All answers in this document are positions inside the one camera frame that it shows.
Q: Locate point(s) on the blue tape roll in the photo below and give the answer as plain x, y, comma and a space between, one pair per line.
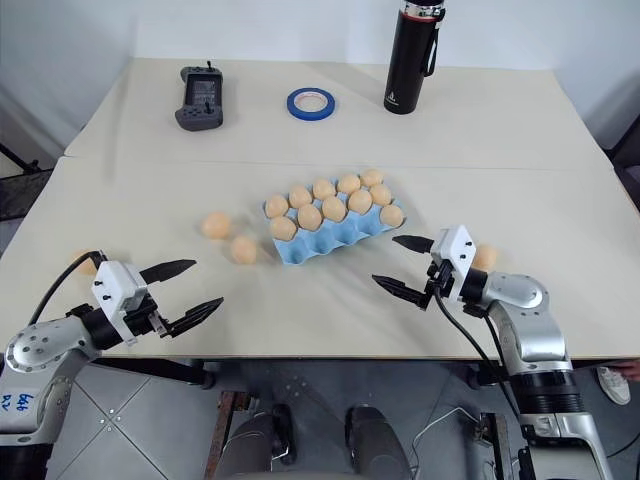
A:
311, 111

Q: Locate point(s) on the rusty metal rail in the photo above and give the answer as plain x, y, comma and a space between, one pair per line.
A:
225, 435
495, 445

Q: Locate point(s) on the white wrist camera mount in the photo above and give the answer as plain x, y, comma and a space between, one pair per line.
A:
454, 250
116, 287

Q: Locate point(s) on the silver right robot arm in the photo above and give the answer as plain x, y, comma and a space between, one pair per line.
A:
537, 340

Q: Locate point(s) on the black chair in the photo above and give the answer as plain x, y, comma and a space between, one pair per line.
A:
627, 150

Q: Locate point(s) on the beige egg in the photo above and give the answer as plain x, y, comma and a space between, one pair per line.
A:
282, 228
309, 217
372, 177
243, 249
391, 216
348, 183
276, 206
216, 225
84, 265
486, 256
300, 196
323, 188
334, 208
359, 201
380, 194

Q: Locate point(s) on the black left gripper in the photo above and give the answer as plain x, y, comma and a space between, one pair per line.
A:
145, 317

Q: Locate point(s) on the blue egg carton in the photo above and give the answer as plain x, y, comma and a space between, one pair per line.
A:
325, 245

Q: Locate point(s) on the black stand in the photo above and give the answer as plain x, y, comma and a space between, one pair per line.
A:
22, 190

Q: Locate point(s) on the white sneaker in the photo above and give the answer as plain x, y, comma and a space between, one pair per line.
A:
614, 385

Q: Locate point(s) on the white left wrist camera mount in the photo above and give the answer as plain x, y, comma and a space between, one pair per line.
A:
116, 287

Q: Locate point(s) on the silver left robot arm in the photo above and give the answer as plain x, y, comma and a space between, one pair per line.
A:
45, 345

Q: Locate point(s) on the black insulated bottle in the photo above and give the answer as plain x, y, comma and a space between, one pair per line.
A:
407, 60

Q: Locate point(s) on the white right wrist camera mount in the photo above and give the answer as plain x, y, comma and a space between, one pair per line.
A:
454, 250

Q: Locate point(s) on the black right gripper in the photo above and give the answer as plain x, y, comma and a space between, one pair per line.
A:
440, 280

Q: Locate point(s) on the grey handheld remote controller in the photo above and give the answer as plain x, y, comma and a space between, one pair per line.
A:
200, 97

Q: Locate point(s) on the dark rounded shape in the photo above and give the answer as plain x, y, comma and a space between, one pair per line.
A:
255, 445
372, 442

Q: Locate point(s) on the black table frame bar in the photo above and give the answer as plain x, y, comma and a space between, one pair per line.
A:
155, 371

